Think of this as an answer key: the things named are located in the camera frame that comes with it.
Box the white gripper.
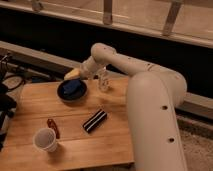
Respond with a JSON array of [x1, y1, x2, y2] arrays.
[[64, 56, 103, 80]]

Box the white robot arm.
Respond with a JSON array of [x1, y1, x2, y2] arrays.
[[64, 43, 188, 171]]

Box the blue sponge in bowl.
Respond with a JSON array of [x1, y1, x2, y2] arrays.
[[63, 80, 81, 94]]

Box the dark ceramic bowl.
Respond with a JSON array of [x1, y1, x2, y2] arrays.
[[57, 79, 87, 101]]

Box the clear glass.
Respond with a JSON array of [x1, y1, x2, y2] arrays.
[[98, 68, 109, 92]]

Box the white paper cup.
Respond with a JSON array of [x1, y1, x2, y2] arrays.
[[33, 128, 58, 152]]

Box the black cables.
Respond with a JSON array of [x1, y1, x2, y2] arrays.
[[0, 54, 26, 151]]

